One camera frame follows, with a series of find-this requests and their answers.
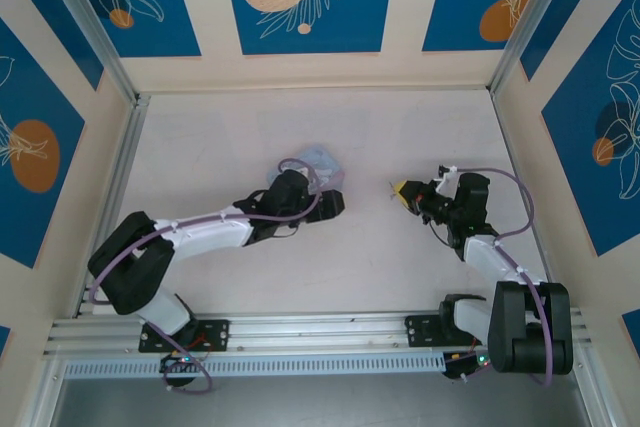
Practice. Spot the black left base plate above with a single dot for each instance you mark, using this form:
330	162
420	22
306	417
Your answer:
215	334

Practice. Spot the clear plastic bag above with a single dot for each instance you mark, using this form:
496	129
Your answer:
322	159

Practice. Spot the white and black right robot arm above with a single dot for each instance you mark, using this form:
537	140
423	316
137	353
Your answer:
505	307

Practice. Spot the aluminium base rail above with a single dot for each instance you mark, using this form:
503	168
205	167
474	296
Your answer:
310	329

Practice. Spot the small metal key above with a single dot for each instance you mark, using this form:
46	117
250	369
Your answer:
392	192

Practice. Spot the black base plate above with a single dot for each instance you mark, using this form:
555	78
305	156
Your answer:
215	334
422	332

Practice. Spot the right controller board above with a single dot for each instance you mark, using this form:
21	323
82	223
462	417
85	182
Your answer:
462	364

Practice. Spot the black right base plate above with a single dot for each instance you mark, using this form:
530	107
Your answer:
422	332

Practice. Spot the aluminium frame post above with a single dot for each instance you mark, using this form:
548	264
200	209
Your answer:
95	27
530	17

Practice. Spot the controller board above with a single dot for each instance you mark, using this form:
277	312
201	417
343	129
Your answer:
462	364
177	362

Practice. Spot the left controller board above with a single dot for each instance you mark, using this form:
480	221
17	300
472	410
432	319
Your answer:
177	362

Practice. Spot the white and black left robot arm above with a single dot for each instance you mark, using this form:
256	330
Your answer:
210	234

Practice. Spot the aluminium table side rail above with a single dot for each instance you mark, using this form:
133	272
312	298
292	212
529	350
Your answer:
125	167

